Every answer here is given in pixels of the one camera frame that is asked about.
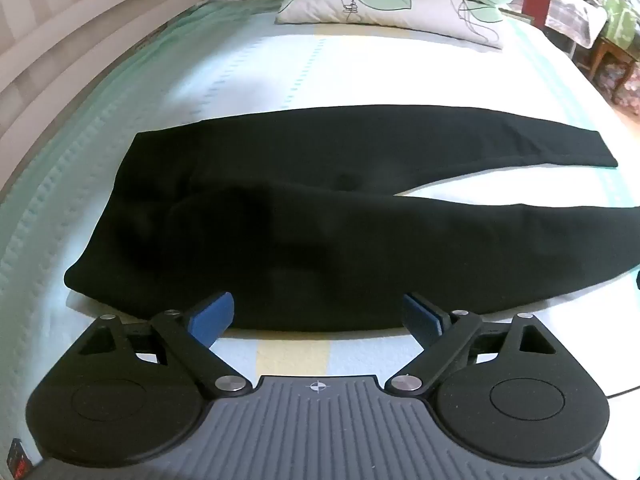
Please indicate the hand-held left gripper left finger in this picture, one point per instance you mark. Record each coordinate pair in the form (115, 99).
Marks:
(216, 316)

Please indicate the leaf print pillow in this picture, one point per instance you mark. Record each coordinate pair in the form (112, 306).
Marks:
(390, 15)

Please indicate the wooden stool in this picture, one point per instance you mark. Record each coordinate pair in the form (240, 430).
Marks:
(607, 55)

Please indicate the black pants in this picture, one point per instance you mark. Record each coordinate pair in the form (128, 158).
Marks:
(300, 235)

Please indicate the pastel flower print blanket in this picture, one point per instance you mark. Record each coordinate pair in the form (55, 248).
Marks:
(350, 72)

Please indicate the grey checked cloth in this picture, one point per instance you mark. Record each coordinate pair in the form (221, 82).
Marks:
(570, 5)

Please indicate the pale wooden bed headboard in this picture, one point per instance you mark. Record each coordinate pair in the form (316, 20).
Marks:
(75, 15)

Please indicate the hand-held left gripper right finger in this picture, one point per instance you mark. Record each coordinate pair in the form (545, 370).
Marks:
(419, 316)

